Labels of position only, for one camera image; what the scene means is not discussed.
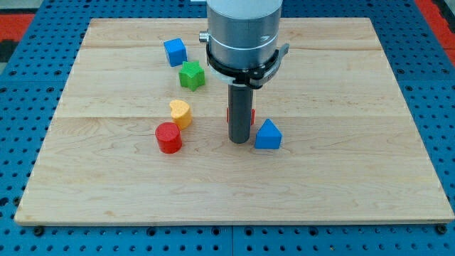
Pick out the blue triangle block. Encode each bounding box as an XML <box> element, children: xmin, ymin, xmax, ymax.
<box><xmin>255</xmin><ymin>119</ymin><xmax>282</xmax><ymax>149</ymax></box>

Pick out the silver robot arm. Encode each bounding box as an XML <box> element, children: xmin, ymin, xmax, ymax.
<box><xmin>199</xmin><ymin>0</ymin><xmax>289</xmax><ymax>144</ymax></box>

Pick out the green star block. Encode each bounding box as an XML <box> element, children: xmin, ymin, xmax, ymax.
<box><xmin>178</xmin><ymin>61</ymin><xmax>205</xmax><ymax>92</ymax></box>

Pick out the yellow heart block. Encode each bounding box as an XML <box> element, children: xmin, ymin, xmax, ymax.
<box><xmin>169</xmin><ymin>100</ymin><xmax>193</xmax><ymax>130</ymax></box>

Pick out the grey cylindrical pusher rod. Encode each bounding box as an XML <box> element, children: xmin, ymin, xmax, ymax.
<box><xmin>227</xmin><ymin>85</ymin><xmax>253</xmax><ymax>144</ymax></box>

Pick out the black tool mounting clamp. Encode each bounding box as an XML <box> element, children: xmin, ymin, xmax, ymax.
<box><xmin>205</xmin><ymin>43</ymin><xmax>289</xmax><ymax>89</ymax></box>

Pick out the wooden board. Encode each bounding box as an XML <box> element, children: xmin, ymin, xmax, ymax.
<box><xmin>15</xmin><ymin>18</ymin><xmax>454</xmax><ymax>226</ymax></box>

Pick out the red cylinder block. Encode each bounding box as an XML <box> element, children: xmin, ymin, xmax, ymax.
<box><xmin>155</xmin><ymin>122</ymin><xmax>183</xmax><ymax>154</ymax></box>

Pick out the red star block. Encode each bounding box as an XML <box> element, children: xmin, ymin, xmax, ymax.
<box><xmin>226</xmin><ymin>107</ymin><xmax>256</xmax><ymax>126</ymax></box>

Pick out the blue cube block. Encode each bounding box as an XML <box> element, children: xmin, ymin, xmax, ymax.
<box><xmin>164</xmin><ymin>38</ymin><xmax>188</xmax><ymax>67</ymax></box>

